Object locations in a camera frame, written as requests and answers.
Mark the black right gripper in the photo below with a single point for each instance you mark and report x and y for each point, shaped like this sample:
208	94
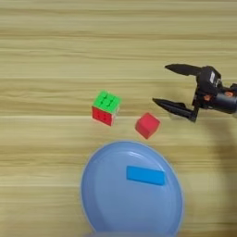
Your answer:
222	102

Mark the red block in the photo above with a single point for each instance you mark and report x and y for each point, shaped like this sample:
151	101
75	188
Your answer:
147	125

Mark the green-faced Rubik's cube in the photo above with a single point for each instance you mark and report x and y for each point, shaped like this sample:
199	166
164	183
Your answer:
106	106

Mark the blue rectangular block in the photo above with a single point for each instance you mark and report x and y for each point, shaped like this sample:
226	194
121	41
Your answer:
145	175

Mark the black box with white label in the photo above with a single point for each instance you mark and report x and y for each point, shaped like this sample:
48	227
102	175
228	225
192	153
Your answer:
210	78

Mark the blue round plate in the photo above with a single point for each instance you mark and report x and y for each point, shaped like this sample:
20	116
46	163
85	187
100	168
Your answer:
123	209

